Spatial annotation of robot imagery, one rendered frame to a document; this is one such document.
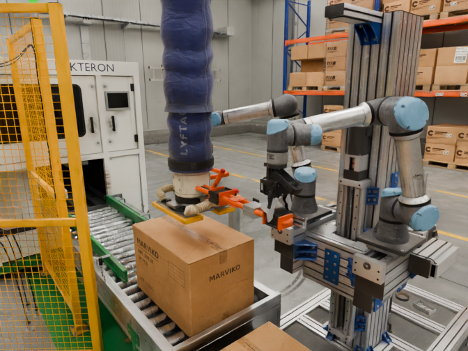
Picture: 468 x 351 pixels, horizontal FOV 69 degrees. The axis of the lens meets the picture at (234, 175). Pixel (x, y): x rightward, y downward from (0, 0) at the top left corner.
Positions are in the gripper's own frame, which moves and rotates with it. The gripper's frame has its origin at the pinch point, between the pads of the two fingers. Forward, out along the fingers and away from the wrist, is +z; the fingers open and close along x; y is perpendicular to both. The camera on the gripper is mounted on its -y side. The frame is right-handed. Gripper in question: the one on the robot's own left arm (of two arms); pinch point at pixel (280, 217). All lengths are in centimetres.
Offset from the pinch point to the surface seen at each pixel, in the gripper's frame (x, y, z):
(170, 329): 22, 53, 71
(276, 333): -17, 17, 70
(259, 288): -31, 45, 65
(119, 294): 34, 89, 65
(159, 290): 19, 69, 59
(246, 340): -2, 22, 70
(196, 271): 14, 38, 35
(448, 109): -835, 266, 20
